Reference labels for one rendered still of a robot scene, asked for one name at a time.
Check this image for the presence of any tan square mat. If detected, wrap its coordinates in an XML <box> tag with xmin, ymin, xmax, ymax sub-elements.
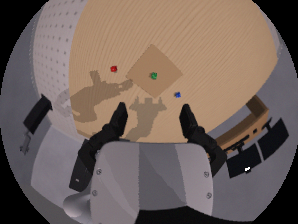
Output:
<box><xmin>126</xmin><ymin>44</ymin><xmax>183</xmax><ymax>98</ymax></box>

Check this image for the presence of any green die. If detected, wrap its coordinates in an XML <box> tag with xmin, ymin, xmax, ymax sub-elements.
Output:
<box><xmin>151</xmin><ymin>72</ymin><xmax>157</xmax><ymax>79</ymax></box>

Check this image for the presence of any red die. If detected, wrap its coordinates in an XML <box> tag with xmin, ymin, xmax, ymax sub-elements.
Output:
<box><xmin>111</xmin><ymin>66</ymin><xmax>117</xmax><ymax>72</ymax></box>

